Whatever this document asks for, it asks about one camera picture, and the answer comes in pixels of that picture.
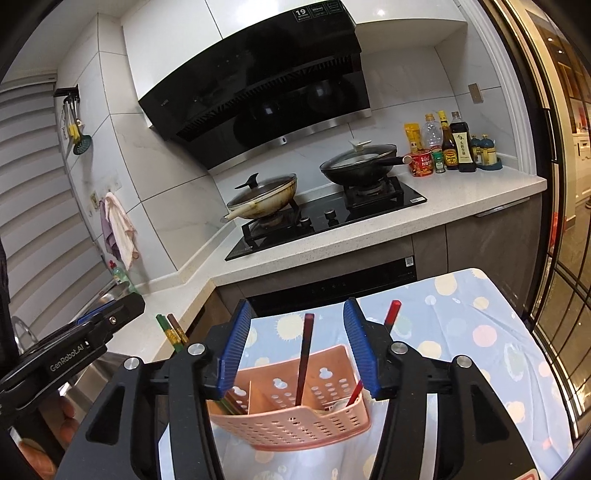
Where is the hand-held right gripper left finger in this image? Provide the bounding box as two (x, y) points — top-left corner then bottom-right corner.
(55, 299), (253, 480)

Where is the glass wok lid white knob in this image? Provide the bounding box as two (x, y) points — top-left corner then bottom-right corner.
(322, 140), (398, 171)

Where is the black built-in oven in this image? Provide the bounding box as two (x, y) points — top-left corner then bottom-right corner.
(247, 257), (419, 319)

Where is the brown sauce bottle yellow cap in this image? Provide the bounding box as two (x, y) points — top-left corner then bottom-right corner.
(437, 111), (459, 171)

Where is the red instant noodle cup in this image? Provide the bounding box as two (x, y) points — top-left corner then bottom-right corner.
(409, 150), (435, 178)

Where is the speckled kitchen counter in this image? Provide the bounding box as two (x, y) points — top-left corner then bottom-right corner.
(92, 166), (549, 365)

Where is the teal slotted skimmer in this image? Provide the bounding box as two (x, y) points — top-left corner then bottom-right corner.
(73, 99), (93, 156)

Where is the red chopstick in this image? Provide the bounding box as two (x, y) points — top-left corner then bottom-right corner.
(345, 300), (402, 408)

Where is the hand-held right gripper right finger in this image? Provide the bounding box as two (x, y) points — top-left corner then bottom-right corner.
(344, 298), (539, 480)

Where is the yellow condiment packet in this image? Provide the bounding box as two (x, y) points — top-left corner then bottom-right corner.
(404, 122), (423, 153)

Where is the green chopstick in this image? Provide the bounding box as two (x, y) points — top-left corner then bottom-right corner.
(156, 315), (241, 414)

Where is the green dish soap bottle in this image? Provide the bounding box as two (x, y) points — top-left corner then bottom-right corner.
(111, 261), (133, 288)

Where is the person's left hand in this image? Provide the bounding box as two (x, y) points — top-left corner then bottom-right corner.
(9, 398), (88, 480)

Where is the blue polka dot tablecloth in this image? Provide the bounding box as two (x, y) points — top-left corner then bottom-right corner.
(157, 268), (575, 480)

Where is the chrome faucet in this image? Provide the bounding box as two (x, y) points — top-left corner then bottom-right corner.
(11, 316), (38, 357)

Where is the clear plastic bottle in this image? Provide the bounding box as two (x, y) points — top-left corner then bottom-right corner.
(424, 114), (444, 151)

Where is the white hanging towel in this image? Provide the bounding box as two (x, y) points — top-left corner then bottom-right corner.
(104, 191), (140, 271)

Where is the black framed glass door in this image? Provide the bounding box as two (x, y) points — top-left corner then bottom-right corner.
(485, 0), (591, 439)

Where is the black gas stove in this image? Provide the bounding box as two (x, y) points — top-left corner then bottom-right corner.
(225, 175), (428, 262)

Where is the yellow hanging utensil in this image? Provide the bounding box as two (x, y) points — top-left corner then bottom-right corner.
(66, 99), (80, 142)

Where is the purple hanging towel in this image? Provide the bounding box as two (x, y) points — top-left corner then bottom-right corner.
(99, 198), (119, 257)

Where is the beige wok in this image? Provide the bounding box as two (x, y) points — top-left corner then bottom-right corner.
(225, 178), (299, 221)

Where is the dark maroon chopstick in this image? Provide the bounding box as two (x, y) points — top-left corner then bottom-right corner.
(295, 313), (316, 408)

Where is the brown chopstick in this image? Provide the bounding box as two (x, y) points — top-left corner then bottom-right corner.
(167, 314), (245, 414)

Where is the glass wok lid black knob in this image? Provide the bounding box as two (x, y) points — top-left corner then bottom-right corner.
(227, 173), (297, 206)

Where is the seasoning jar set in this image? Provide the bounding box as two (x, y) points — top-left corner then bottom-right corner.
(471, 134), (502, 171)

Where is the black range hood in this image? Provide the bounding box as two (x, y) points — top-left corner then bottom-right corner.
(137, 0), (374, 171)

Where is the white window blind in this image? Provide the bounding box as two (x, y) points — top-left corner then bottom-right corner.
(0, 83), (112, 333)

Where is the black wok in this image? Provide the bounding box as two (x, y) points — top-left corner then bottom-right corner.
(320, 150), (414, 188)

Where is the pink perforated utensil holder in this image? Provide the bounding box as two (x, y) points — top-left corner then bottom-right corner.
(206, 344), (372, 452)

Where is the stainless steel sink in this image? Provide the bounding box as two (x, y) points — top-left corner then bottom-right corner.
(60, 353), (125, 407)

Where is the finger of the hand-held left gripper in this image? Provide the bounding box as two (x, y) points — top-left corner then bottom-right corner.
(76, 294), (147, 341)

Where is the dark soy sauce bottle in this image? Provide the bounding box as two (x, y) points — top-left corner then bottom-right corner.
(449, 112), (477, 173)

